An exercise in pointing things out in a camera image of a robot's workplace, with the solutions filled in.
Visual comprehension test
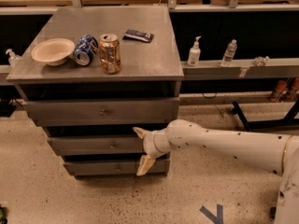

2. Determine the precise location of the orange bottle left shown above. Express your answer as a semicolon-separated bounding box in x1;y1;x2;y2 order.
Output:
268;80;287;102

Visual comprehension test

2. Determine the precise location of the orange bottle right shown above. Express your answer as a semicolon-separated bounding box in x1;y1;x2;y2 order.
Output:
284;77;299;101

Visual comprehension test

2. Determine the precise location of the grey wooden drawer cabinet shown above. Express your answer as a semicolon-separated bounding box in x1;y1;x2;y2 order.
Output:
6;5;185;181

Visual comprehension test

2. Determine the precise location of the crumpled white paper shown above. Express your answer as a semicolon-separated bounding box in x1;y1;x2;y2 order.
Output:
253;56;270;66

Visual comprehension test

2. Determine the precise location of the orange bottle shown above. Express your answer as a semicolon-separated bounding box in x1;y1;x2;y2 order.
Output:
284;77;299;101
268;80;287;102

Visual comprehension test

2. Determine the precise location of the grey drawer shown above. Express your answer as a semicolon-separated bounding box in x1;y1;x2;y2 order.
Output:
23;97;179;127
63;154;171;177
48;134;144;156

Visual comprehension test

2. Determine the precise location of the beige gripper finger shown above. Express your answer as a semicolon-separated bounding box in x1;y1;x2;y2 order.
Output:
136;155;156;176
133;127;149;139

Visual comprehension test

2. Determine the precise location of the clear water bottle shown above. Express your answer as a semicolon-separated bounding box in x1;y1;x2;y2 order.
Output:
221;39;237;67

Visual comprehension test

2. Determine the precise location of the grey top drawer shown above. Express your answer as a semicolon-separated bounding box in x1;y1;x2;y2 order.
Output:
23;97;179;127

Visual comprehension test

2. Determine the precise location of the dark snack bar wrapper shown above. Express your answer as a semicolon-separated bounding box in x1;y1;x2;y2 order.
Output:
123;29;154;43

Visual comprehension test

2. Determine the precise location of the black metal stand frame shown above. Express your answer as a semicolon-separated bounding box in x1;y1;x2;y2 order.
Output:
231;98;299;133

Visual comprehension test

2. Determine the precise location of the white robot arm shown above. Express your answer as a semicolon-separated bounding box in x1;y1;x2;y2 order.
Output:
134;119;299;224

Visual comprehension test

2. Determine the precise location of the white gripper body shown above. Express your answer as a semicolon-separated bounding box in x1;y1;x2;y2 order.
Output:
143;129;172;158

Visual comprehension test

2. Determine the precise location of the white pump lotion bottle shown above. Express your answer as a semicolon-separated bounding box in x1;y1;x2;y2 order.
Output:
187;36;201;66

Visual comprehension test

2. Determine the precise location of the blue soda can lying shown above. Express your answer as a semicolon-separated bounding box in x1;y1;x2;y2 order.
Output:
73;35;98;66

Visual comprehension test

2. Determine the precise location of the grey bottom drawer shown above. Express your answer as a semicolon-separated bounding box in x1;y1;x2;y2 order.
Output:
63;154;171;177

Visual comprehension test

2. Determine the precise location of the orange soda can upright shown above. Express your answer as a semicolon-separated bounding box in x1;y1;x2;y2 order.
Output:
99;34;121;74

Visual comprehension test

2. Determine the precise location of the white bowl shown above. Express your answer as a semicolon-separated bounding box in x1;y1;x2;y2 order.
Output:
31;38;75;66

